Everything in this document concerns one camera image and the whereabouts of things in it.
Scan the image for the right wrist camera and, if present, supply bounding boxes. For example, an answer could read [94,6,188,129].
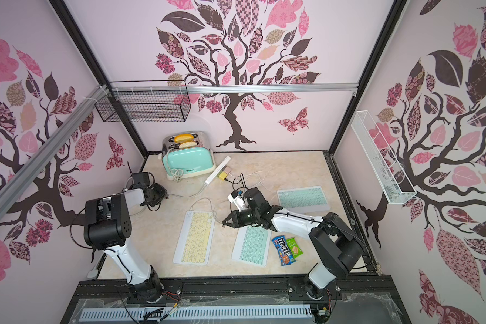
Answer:
[228,190,248,212]

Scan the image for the green wireless keyboard right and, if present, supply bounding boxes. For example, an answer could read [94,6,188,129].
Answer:
[277,186,331,214]

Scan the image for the aluminium rail left wall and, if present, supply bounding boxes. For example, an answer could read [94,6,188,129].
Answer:
[0,85,106,220]

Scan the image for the blue candy bag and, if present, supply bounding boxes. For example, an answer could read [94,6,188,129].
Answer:
[271,236,296,266]

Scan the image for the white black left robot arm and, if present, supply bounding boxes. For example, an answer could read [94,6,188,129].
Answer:
[84,171,167,302]

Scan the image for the white power strip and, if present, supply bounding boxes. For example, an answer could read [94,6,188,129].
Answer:
[205,156,232,186]

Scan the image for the white slotted cable duct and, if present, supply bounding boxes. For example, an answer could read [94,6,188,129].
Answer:
[77,305,312,323]

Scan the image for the green snack packet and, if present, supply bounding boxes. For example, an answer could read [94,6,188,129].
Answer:
[286,238,303,259]

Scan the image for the black wire basket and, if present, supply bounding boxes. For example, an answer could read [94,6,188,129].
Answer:
[94,80,192,122]

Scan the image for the yellow USB charger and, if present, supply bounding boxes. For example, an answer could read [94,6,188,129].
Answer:
[217,171,228,180]

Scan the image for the green wireless keyboard centre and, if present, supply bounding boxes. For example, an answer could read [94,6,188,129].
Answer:
[232,226,271,267]

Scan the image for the mint green toaster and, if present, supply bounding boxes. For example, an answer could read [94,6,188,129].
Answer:
[161,131,217,182]

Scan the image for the white power strip cord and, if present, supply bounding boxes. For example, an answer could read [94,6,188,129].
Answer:
[125,181,209,215]

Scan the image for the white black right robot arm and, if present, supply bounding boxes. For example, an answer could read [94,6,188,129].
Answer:
[222,188,366,301]

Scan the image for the aluminium rail wall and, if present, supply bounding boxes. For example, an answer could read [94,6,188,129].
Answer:
[112,83,359,94]
[0,85,106,220]

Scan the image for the aluminium rail back wall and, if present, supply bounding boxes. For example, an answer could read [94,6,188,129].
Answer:
[112,83,359,94]

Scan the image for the green wireless keyboard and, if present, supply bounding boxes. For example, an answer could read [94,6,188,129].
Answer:
[277,186,331,214]
[232,226,271,267]

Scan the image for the yellow wireless keyboard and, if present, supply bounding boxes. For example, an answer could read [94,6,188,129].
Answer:
[173,211,215,265]

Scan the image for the white wire shelf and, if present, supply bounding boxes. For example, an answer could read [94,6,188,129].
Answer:
[351,111,417,205]

